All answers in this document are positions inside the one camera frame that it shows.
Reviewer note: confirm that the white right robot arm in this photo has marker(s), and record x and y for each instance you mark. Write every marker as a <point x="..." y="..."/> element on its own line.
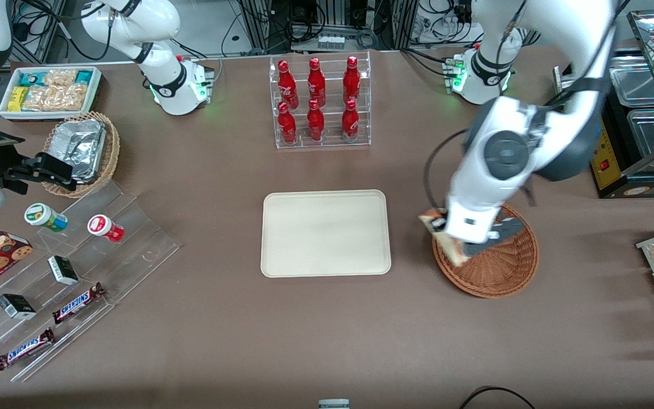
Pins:
<point x="174" y="85"/>

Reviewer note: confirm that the small clear peanut bag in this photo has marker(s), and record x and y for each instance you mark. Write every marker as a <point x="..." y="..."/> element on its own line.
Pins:
<point x="60" y="77"/>

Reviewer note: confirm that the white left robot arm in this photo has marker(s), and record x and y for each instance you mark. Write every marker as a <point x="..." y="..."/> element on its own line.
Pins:
<point x="508" y="153"/>

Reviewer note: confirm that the white power strip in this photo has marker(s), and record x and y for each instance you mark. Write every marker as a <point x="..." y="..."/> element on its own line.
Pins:
<point x="331" y="41"/>

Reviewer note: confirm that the triangular sandwich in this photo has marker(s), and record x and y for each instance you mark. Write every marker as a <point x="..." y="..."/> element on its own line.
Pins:
<point x="453" y="250"/>

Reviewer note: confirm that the beige plastic tray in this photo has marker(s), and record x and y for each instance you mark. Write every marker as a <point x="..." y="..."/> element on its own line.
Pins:
<point x="326" y="233"/>

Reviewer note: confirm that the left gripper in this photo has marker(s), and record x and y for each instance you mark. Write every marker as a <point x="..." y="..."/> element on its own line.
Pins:
<point x="439" y="227"/>

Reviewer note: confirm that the black yellow food warmer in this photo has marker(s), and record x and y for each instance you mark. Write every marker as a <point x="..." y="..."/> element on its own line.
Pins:
<point x="639" y="165"/>

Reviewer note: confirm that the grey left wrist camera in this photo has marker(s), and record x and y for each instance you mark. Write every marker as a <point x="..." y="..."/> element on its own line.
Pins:
<point x="497" y="233"/>

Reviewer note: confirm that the white plastic snack bin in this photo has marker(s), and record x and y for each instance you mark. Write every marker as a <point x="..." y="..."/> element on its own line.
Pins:
<point x="6" y="111"/>

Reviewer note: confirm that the clear acrylic bottle rack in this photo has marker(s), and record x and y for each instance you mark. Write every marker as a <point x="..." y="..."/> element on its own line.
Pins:
<point x="330" y="142"/>

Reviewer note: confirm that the red soda bottle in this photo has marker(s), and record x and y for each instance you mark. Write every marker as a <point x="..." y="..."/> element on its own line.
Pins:
<point x="351" y="79"/>
<point x="287" y="126"/>
<point x="317" y="82"/>
<point x="315" y="124"/>
<point x="350" y="122"/>
<point x="287" y="85"/>

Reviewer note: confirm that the yellow snack packet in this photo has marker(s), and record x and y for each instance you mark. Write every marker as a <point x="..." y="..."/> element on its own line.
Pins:
<point x="17" y="99"/>

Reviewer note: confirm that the light wicker basket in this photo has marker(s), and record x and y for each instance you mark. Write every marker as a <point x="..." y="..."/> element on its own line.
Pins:
<point x="111" y="153"/>

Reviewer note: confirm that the small black box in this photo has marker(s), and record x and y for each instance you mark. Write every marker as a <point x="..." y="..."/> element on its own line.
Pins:
<point x="63" y="270"/>
<point x="16" y="306"/>

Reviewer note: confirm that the clear acrylic stepped shelf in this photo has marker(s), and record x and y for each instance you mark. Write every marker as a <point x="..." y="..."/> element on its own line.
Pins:
<point x="145" y="244"/>

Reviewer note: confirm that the green lidded cup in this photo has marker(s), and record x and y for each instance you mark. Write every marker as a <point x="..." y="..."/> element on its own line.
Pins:
<point x="43" y="216"/>

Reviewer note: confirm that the large clear peanut bag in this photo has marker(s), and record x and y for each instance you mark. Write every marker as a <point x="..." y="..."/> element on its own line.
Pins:
<point x="57" y="97"/>

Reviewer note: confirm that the silver foil package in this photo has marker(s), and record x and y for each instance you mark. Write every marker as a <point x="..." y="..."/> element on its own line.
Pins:
<point x="80" y="145"/>

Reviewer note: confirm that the snickers bar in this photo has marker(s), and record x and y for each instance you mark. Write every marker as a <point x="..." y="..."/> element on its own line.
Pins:
<point x="23" y="349"/>
<point x="77" y="303"/>

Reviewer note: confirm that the red lidded cup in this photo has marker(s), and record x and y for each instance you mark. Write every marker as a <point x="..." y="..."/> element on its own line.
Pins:
<point x="104" y="227"/>

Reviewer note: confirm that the teal snack packet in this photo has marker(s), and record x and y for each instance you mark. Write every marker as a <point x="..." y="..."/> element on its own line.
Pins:
<point x="32" y="79"/>
<point x="84" y="77"/>

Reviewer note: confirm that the round brown wicker basket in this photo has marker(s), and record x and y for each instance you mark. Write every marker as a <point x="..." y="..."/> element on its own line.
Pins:
<point x="497" y="272"/>

